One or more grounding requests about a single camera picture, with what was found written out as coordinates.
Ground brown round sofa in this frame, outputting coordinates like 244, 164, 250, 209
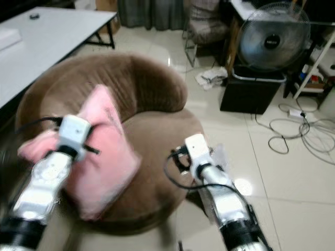
15, 52, 205, 233

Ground grey cushioned chair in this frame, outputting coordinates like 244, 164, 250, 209
183, 0, 231, 67

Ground black box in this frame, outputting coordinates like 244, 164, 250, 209
220, 65, 288, 115

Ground white flat box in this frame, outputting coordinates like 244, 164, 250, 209
0, 27, 21, 50

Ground white crumpled cloth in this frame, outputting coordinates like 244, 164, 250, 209
195, 67, 228, 90

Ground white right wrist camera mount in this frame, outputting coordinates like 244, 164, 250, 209
184, 133, 213, 167

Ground white power strip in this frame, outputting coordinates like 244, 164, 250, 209
288, 107, 308, 118

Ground white metal frame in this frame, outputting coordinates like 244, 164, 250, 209
293, 31, 335, 100

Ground black floor cable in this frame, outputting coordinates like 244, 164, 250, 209
256, 99, 335, 155

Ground wooden desk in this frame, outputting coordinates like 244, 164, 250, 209
222, 0, 260, 74

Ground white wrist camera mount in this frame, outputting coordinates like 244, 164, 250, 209
184, 133, 213, 167
58, 115, 91, 155

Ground large grey floor fan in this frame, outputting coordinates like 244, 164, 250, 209
237, 2, 310, 72

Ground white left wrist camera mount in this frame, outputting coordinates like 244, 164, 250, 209
58, 115, 91, 155

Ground grey curtain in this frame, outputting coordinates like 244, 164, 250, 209
118, 0, 186, 31

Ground white table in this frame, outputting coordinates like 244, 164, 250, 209
0, 6, 120, 108

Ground pink pillow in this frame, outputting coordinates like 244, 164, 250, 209
17, 84, 141, 220

